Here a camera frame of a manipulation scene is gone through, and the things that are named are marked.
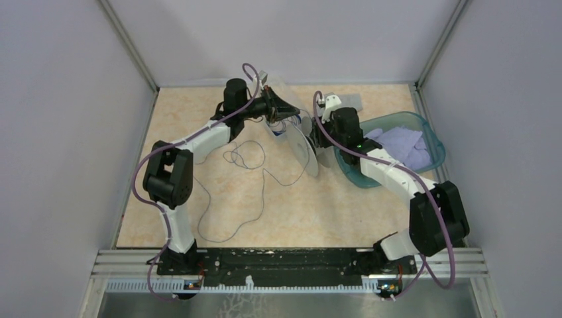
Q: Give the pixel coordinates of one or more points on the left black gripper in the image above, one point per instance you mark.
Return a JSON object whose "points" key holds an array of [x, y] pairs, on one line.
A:
{"points": [[278, 108]]}

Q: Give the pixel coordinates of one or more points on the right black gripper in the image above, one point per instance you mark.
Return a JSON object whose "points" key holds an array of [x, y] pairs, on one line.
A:
{"points": [[317, 132]]}

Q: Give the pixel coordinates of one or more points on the white perforated cable spool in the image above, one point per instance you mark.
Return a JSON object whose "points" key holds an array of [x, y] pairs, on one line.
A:
{"points": [[307, 153]]}

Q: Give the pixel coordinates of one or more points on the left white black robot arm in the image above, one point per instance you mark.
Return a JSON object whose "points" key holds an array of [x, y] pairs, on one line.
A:
{"points": [[169, 175]]}

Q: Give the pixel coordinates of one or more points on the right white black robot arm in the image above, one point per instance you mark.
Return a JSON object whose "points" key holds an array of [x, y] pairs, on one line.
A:
{"points": [[437, 217]]}

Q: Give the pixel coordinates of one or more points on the clear plastic container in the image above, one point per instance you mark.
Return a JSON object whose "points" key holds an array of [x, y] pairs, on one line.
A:
{"points": [[302, 122]]}

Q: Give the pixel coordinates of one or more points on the grey towel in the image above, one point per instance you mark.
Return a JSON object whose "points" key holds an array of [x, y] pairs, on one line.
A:
{"points": [[352, 100]]}

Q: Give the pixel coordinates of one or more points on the lavender cloth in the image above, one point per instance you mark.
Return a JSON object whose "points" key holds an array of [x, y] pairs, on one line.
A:
{"points": [[405, 145]]}

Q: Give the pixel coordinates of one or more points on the teal plastic basin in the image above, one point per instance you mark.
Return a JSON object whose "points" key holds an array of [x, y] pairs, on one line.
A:
{"points": [[415, 122]]}

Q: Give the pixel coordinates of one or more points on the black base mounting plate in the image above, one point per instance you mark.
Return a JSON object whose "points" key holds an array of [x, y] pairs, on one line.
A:
{"points": [[281, 267]]}

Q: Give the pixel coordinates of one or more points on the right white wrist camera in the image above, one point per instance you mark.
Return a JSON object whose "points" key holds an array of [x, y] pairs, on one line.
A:
{"points": [[328, 104]]}

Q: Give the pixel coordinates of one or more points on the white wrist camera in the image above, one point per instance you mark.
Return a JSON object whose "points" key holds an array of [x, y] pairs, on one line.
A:
{"points": [[261, 79], [328, 104]]}

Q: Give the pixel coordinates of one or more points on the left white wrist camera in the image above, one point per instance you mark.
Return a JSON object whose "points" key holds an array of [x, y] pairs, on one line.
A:
{"points": [[261, 79]]}

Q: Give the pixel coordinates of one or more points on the aluminium frame rail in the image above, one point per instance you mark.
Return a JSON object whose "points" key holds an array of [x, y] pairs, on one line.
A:
{"points": [[469, 263]]}

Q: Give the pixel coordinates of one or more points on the white slotted cable duct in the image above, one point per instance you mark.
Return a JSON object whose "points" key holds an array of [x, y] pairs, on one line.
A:
{"points": [[367, 284]]}

